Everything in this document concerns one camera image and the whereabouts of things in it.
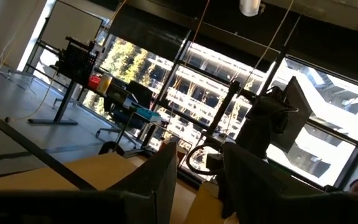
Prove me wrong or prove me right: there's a wooden shelf board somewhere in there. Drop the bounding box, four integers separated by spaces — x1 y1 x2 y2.
0 152 138 195

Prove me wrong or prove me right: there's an orange hanging cable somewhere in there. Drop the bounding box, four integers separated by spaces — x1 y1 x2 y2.
166 0 211 125

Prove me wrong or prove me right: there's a teal box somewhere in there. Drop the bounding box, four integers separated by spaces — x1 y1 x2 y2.
131 105 162 123

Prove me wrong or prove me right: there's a yellow hanging cable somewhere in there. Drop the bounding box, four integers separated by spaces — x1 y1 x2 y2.
93 0 127 41

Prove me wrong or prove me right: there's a yellow container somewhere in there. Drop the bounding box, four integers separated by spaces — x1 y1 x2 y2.
96 73 114 95

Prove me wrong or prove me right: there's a black office chair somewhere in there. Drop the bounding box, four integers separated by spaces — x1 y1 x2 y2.
95 80 154 149

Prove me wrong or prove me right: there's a whiteboard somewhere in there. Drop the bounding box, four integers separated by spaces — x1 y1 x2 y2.
40 0 104 52

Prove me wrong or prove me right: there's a black metal shelf frame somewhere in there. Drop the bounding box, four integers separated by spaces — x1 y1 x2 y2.
0 105 96 191

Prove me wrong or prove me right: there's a black window frame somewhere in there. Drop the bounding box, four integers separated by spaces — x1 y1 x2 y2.
23 0 358 190

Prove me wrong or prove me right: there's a black monitor panel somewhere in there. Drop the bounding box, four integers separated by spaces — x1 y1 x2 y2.
272 76 314 154

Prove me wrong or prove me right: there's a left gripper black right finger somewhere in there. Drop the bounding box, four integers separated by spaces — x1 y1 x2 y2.
223 141 324 224

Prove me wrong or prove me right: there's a black perforated basket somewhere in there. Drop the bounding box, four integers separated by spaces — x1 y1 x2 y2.
56 36 99 85

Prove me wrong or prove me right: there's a white ceiling lamp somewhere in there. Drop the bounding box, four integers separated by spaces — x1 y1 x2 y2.
239 0 262 17

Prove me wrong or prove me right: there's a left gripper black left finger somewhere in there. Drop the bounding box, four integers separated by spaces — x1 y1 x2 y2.
106 141 179 224

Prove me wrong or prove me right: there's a desk with black legs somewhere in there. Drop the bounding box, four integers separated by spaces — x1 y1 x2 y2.
28 62 167 150

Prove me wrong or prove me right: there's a black cable loop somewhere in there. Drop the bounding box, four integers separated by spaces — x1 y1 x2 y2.
185 142 227 175

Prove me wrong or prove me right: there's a white hanging cable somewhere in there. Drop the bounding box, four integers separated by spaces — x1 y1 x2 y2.
246 0 295 85

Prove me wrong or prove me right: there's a red container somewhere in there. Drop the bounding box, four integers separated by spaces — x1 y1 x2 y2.
88 74 102 91

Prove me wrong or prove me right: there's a black support pole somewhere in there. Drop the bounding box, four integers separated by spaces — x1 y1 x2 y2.
205 80 241 138

